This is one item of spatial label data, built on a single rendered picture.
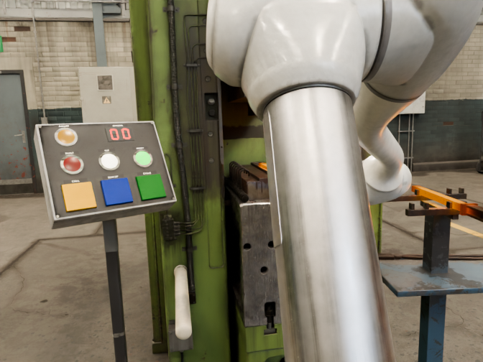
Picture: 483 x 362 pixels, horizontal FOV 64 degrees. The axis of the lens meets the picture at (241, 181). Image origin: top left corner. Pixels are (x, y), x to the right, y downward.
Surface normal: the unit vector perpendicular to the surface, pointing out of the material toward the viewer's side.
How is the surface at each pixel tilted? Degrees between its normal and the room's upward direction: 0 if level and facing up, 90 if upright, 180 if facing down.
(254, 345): 90
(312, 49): 67
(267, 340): 90
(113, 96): 90
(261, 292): 90
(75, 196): 60
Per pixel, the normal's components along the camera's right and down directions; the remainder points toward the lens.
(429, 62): 0.00, 0.90
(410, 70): 0.22, 0.90
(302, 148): -0.37, -0.26
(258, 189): 0.17, 0.15
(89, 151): 0.48, -0.40
